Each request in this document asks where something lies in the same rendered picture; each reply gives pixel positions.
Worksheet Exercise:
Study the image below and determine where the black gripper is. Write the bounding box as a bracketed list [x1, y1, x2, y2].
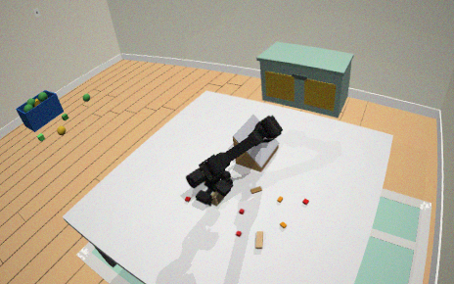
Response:
[196, 170, 231, 207]

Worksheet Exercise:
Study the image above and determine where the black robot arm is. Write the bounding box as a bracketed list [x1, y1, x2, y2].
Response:
[186, 115, 283, 197]

